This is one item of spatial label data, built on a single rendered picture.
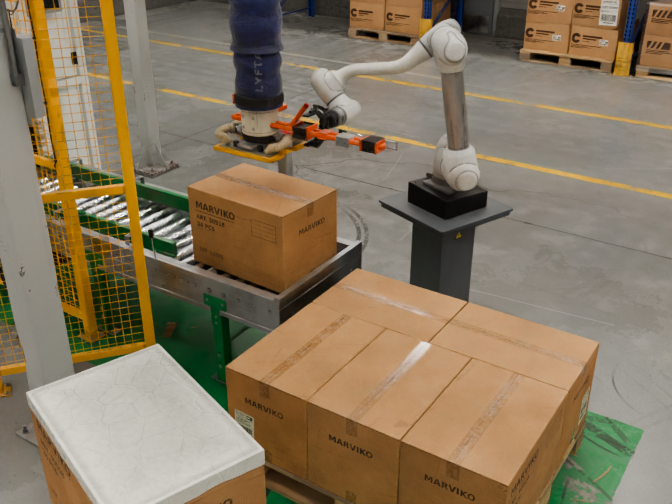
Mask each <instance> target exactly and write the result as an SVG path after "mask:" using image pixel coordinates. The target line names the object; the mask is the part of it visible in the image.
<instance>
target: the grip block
mask: <svg viewBox="0 0 672 504"><path fill-rule="evenodd" d="M315 128H316V129H317V123H312V122H307V121H304V123H303V120H302V121H299V122H297V123H295V124H293V125H292V138H297V139H302V140H306V141H308V140H310V139H312V138H314V137H313V136H309V131H314V129H315Z"/></svg>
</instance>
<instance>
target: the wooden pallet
mask: <svg viewBox="0 0 672 504"><path fill-rule="evenodd" d="M585 423H586V418H585V420H584V422H583V424H582V425H581V427H580V429H579V430H578V432H577V434H576V436H575V437H574V439H573V441H572V443H571V444H570V446H569V448H568V450H567V451H566V453H565V455H564V456H563V458H562V460H561V462H560V463H559V465H558V467H557V469H556V470H555V472H554V474H553V476H552V477H551V479H550V481H549V482H548V484H547V486H546V488H545V489H544V491H543V493H542V495H541V496H540V498H539V500H538V502H537V503H536V504H548V503H549V498H550V492H551V486H552V483H553V481H554V479H555V477H556V476H557V474H558V472H559V470H560V469H561V467H562V465H563V463H564V462H565V460H566V458H567V456H568V455H569V454H571V455H574V456H575V454H576V453H577V451H578V449H579V447H580V446H581V444H582V439H583V434H584V428H585ZM264 468H265V486H266V488H268V489H270V490H272V491H274V492H276V493H278V494H280V495H282V496H284V497H286V498H288V499H290V500H292V501H294V502H296V503H298V504H354V503H352V502H350V501H348V500H345V499H343V498H341V497H339V496H337V495H335V494H333V493H331V492H329V491H327V490H325V489H323V488H321V487H319V486H317V485H314V484H312V483H310V482H309V480H308V481H306V480H304V479H302V478H300V477H298V476H296V475H294V474H292V473H290V472H288V471H286V470H284V469H281V468H279V467H277V466H275V465H273V464H271V463H269V462H267V461H265V466H264Z"/></svg>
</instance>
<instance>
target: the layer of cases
mask: <svg viewBox="0 0 672 504"><path fill-rule="evenodd" d="M599 344H600V343H599V342H597V341H593V340H590V339H587V338H584V337H580V336H577V335H574V334H571V333H567V332H564V331H561V330H558V329H554V328H551V327H548V326H544V325H541V324H538V323H535V322H531V321H528V320H525V319H522V318H518V317H515V316H512V315H509V314H505V313H502V312H499V311H496V310H492V309H489V308H486V307H483V306H479V305H476V304H473V303H468V302H466V301H463V300H460V299H456V298H453V297H450V296H447V295H443V294H440V293H437V292H434V291H430V290H427V289H424V288H421V287H417V286H414V285H411V284H408V283H404V282H401V281H398V280H394V279H391V278H388V277H385V276H381V275H378V274H375V273H372V272H368V271H365V270H362V269H359V268H357V269H356V270H354V271H353V272H352V273H350V274H349V275H347V276H346V277H345V278H343V279H342V280H341V281H339V282H338V283H337V284H335V285H334V286H333V287H331V288H330V289H329V290H327V291H326V292H325V293H323V294H322V295H321V296H319V297H318V298H316V299H315V300H314V301H312V303H310V304H308V305H307V306H306V307H304V308H303V309H302V310H300V311H299V312H298V313H296V314H295V315H294V316H292V317H291V318H290V319H288V320H287V321H286V322H284V323H283V324H281V325H280V326H279V327H277V328H276V329H275V330H273V331H272V332H271V333H269V334H268V335H267V336H265V337H264V338H263V339H261V340H260V341H259V342H257V343H256V344H255V345H253V346H252V347H250V348H249V349H248V350H246V351H245V352H244V353H242V354H241V355H240V356H238V357H237V358H236V359H234V360H233V361H232V362H230V363H229V364H228V365H226V366H225V372H226V385H227V398H228V410H229V415H230V416H231V417H232V418H233V419H234V420H235V421H236V422H237V423H238V424H239V425H240V426H241V427H242V428H243V429H244V430H245V431H246V432H247V433H248V434H249V435H250V436H251V437H252V438H253V439H254V440H255V441H256V442H257V443H258V444H259V445H260V446H261V447H262V448H263V449H264V453H265V461H267V462H269V463H271V464H273V465H275V466H277V467H279V468H281V469H284V470H286V471H288V472H290V473H292V474H294V475H296V476H298V477H300V478H302V479H304V480H306V481H308V480H309V482H310V483H312V484H314V485H317V486H319V487H321V488H323V489H325V490H327V491H329V492H331V493H333V494H335V495H337V496H339V497H341V498H343V499H345V500H348V501H350V502H352V503H354V504H536V503H537V502H538V500H539V498H540V496H541V495H542V493H543V491H544V489H545V488H546V486H547V484H548V482H549V481H550V479H551V477H552V476H553V474H554V472H555V470H556V469H557V467H558V465H559V463H560V462H561V460H562V458H563V456H564V455H565V453H566V451H567V450H568V448H569V446H570V444H571V443H572V441H573V439H574V437H575V436H576V434H577V432H578V430H579V429H580V427H581V425H582V424H583V422H584V420H585V418H586V414H587V409H588V403H589V398H590V392H591V387H592V381H593V376H594V371H595V365H596V360H597V354H598V349H599Z"/></svg>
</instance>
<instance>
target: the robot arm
mask: <svg viewBox="0 0 672 504"><path fill-rule="evenodd" d="M460 32H461V27H460V25H459V24H458V22H457V21H456V20H454V19H447V20H444V21H442V22H440V23H438V24H437V25H436V26H434V27H433V28H432V29H430V30H429V31H428V32H427V33H425V34H424V36H423V37H422V38H421V39H420V40H418V41H417V43H416V44H415V45H414V46H413V47H412V48H411V50H410V51H409V52H408V53H407V54H406V55H405V56H404V57H402V58H401V59H399V60H396V61H392V62H375V63H357V64H351V65H348V66H346V67H344V68H342V69H340V70H337V71H333V70H332V71H328V70H327V69H324V68H319V69H317V70H316V71H315V72H314V73H313V74H312V76H311V82H312V85H313V88H314V89H315V91H316V93H317V94H318V96H319V97H320V99H321V100H322V101H323V102H324V103H325V104H326V105H327V107H328V108H329V110H328V108H327V107H322V106H320V105H316V104H313V108H311V110H309V112H308V113H306V114H304V115H303V117H311V116H313V115H315V114H316V115H317V116H318V118H319V119H320V120H319V128H318V129H322V130H323V129H331V128H333V127H334V128H336V127H339V126H341V125H345V124H348V123H351V122H352V121H354V120H355V119H356V118H357V117H358V116H359V115H360V113H361V106H360V104H359V103H358V102H357V101H355V100H353V99H350V98H349V97H347V96H346V95H345V94H344V92H343V89H344V88H345V84H346V82H347V80H348V79H349V78H351V77H353V76H356V75H395V74H400V73H404V72H406V71H409V70H410V69H412V68H414V67H416V66H417V65H419V64H421V63H423V62H425V61H427V60H429V59H430V58H432V57H433V56H434V59H435V63H436V67H437V69H438V71H439V72H440V73H441V82H442V92H443V103H444V113H445V123H446V134H445V135H443V136H442V137H441V138H440V140H439V141H438V143H437V146H436V150H435V155H434V164H433V172H427V173H426V176H427V177H428V178H430V179H428V180H424V181H423V185H427V186H430V187H432V188H434V189H437V190H439V191H441V192H443V193H445V194H447V195H452V194H453V193H455V192H458V191H468V190H471V189H473V188H474V187H475V186H476V185H477V184H478V182H479V178H480V171H479V169H478V163H477V158H476V152H475V149H474V147H473V146H472V145H470V144H469V137H468V125H467V113H466V101H465V88H464V76H463V69H464V68H465V65H466V57H467V52H468V46H467V42H466V40H465V38H464V37H463V35H462V34H461V33H460ZM318 109H320V110H322V111H323V112H324V113H323V114H322V113H321V112H320V111H319V110H318ZM327 110H328V111H327ZM317 138H318V137H315V138H314V140H311V141H309V142H307V143H305V144H303V146H306V147H310V146H311V147H314V148H319V147H320V145H321V144H322V143H323V141H324V140H320V139H317Z"/></svg>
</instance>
